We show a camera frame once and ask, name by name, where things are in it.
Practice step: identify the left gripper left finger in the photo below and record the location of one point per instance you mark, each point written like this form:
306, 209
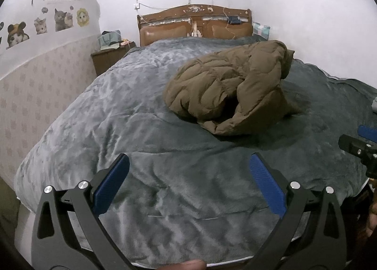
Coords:
67, 232

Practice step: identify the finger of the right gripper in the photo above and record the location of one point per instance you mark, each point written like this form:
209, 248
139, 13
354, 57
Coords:
366, 152

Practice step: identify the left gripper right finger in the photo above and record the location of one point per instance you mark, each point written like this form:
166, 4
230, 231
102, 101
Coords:
310, 232

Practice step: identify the brown puffer jacket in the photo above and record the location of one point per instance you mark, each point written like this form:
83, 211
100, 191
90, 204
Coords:
236, 91

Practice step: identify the person's right hand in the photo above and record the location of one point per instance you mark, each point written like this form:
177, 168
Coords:
371, 220

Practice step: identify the person's left hand thumb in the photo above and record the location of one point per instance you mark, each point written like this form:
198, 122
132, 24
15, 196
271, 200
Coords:
187, 265

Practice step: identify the grey plush bed blanket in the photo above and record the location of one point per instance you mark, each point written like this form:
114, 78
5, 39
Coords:
189, 194

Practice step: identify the teal checked pillow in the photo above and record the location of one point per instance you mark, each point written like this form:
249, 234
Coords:
261, 30

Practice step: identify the brown wooden nightstand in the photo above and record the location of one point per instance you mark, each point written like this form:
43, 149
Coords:
105, 59

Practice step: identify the black device on headboard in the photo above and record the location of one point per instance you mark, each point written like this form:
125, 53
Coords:
234, 20

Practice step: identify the brown wooden headboard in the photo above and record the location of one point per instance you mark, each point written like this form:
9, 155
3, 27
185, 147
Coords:
194, 20

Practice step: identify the bear hat cat sticker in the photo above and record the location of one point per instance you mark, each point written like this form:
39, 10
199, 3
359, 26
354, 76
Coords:
16, 34

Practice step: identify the small tabby cat sticker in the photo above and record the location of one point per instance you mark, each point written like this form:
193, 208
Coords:
40, 26

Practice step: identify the yellow lion cat sticker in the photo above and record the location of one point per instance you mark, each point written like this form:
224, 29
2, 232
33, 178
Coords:
83, 18

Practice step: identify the grey cats wall sticker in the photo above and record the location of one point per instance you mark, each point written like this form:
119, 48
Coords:
63, 20

